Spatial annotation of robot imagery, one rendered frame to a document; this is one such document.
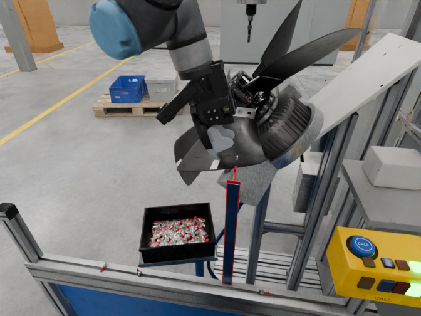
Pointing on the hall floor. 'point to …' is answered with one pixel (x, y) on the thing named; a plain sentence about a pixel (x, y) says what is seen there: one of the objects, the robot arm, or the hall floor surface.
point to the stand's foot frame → (270, 270)
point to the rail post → (55, 298)
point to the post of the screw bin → (200, 269)
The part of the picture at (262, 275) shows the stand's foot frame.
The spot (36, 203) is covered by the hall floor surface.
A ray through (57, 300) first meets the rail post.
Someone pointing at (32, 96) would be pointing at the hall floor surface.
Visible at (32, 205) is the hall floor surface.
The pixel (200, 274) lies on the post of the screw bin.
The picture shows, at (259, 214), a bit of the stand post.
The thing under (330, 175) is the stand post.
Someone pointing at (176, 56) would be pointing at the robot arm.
